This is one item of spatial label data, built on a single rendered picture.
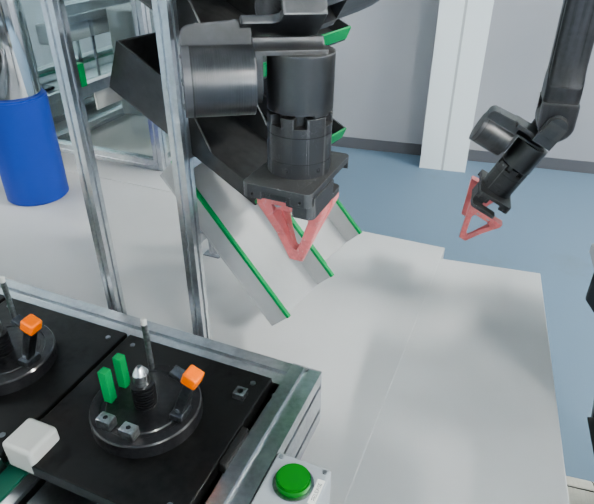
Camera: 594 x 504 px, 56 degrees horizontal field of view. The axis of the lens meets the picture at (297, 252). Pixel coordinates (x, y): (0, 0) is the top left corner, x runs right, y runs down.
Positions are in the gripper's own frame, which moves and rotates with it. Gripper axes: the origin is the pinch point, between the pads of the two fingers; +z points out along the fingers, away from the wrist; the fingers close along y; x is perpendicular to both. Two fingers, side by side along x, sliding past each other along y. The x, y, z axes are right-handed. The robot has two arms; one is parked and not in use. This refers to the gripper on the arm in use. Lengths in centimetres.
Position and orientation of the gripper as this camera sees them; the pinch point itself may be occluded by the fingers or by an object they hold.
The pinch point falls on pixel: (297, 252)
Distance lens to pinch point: 56.4
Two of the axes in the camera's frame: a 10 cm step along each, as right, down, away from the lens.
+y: -4.0, 4.8, -7.8
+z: -0.2, 8.5, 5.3
